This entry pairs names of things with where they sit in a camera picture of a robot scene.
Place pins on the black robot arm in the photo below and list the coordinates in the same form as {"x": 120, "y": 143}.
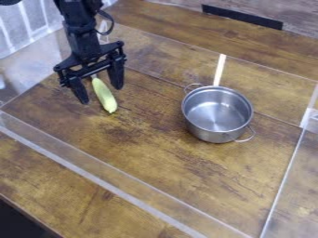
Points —
{"x": 84, "y": 20}

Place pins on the clear acrylic bracket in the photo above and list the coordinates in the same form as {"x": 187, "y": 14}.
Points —
{"x": 102, "y": 28}

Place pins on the stainless steel pot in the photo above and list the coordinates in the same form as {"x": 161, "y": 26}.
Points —
{"x": 217, "y": 114}

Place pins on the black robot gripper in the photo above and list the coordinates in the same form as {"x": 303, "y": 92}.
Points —
{"x": 89, "y": 58}

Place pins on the black wall strip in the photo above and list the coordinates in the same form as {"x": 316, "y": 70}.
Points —
{"x": 233, "y": 15}

